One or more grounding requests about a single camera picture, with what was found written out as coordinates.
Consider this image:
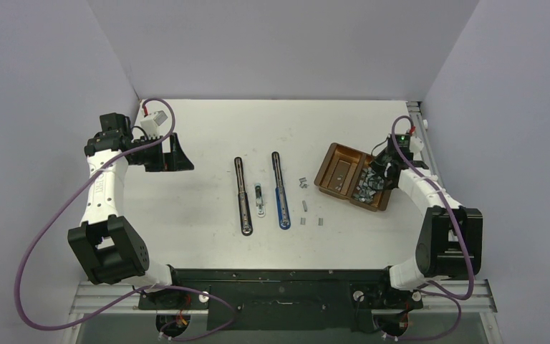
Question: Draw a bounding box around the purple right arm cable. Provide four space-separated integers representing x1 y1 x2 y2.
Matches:
391 115 476 343

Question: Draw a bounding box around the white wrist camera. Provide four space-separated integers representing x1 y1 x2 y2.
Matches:
140 110 168 139
410 136 424 154

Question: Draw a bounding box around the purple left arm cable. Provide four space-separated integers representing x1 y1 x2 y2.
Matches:
14 98 237 344

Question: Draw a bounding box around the grey staple strip cluster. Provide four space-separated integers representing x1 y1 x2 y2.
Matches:
299 177 309 188

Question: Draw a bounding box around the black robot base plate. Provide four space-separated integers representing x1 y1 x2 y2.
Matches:
138 269 442 335

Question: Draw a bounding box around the brown wooden tray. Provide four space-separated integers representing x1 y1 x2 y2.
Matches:
314 143 392 212

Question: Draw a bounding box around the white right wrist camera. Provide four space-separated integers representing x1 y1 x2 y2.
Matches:
410 136 424 154

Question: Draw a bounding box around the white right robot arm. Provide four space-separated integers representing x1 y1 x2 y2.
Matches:
375 145 483 307

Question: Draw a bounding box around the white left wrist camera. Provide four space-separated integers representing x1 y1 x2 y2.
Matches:
140 110 168 139

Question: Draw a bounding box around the black stapler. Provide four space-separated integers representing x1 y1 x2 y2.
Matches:
233 157 254 237

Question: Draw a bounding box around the aluminium side rail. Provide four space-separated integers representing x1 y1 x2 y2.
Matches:
405 100 498 313

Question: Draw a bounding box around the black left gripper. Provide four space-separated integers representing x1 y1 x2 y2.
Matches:
130 133 193 173

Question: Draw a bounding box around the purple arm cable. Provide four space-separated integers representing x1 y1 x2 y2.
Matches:
391 115 476 343
14 98 237 344

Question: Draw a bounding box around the pile of staple strips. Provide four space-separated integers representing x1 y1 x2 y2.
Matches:
352 168 385 204

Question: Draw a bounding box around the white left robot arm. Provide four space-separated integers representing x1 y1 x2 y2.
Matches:
67 110 194 308

